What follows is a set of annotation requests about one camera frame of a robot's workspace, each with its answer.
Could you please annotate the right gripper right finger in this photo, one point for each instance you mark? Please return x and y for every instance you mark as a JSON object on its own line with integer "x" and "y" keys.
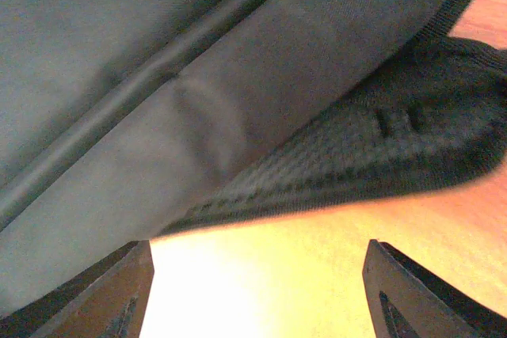
{"x": 407, "y": 300}

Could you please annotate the black student backpack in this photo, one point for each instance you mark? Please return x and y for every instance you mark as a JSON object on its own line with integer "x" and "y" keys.
{"x": 117, "y": 116}

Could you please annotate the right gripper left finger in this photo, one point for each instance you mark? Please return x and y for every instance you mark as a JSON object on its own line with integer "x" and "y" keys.
{"x": 108, "y": 299}

